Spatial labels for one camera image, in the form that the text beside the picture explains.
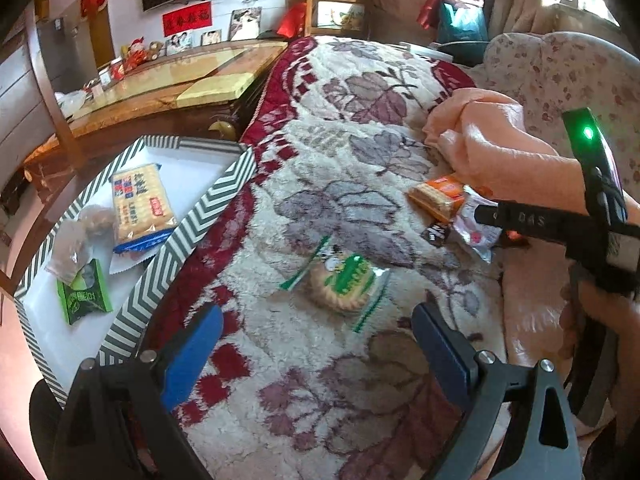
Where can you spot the teal bag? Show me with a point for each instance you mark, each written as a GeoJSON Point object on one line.
{"type": "Point", "coordinates": [463, 26]}

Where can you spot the floral fleece blanket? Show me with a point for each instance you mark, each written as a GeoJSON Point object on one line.
{"type": "Point", "coordinates": [290, 391]}

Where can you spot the black chocolate wafer bar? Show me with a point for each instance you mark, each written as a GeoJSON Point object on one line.
{"type": "Point", "coordinates": [437, 233]}

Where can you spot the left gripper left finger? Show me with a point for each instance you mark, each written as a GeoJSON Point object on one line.
{"type": "Point", "coordinates": [117, 422]}

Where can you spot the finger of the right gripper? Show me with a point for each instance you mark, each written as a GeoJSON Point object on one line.
{"type": "Point", "coordinates": [552, 225]}

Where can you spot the red santa figurine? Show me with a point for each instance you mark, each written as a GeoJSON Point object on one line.
{"type": "Point", "coordinates": [134, 55]}

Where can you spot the white chevron-trimmed box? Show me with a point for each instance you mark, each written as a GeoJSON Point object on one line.
{"type": "Point", "coordinates": [201, 178]}

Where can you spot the green round biscuit packet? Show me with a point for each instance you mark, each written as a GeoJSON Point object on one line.
{"type": "Point", "coordinates": [340, 280]}

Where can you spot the floral sofa cushion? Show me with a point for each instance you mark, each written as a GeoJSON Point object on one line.
{"type": "Point", "coordinates": [563, 71]}

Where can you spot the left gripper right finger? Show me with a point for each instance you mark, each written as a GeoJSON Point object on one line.
{"type": "Point", "coordinates": [540, 441]}

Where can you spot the person's right hand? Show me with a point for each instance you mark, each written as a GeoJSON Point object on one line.
{"type": "Point", "coordinates": [601, 336]}

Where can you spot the wooden glass-top table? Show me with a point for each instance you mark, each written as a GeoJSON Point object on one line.
{"type": "Point", "coordinates": [209, 91]}

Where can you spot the blue cracker pack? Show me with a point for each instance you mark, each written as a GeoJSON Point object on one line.
{"type": "Point", "coordinates": [144, 217]}

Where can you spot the white pink snack packet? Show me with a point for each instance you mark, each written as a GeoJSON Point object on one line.
{"type": "Point", "coordinates": [127, 260]}

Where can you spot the clear plastic bag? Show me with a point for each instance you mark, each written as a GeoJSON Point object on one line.
{"type": "Point", "coordinates": [473, 235]}

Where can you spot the dark green snack packet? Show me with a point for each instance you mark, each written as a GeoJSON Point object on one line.
{"type": "Point", "coordinates": [86, 294]}

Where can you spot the orange cracker packet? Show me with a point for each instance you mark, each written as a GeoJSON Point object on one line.
{"type": "Point", "coordinates": [441, 197]}

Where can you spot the framed photo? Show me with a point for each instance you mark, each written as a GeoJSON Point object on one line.
{"type": "Point", "coordinates": [245, 24]}

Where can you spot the red wall sign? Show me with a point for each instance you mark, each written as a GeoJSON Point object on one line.
{"type": "Point", "coordinates": [191, 17]}

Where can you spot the clear bag of nuts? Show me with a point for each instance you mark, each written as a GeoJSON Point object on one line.
{"type": "Point", "coordinates": [74, 241]}

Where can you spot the dark red candy packet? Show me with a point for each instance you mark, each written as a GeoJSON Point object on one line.
{"type": "Point", "coordinates": [512, 239]}

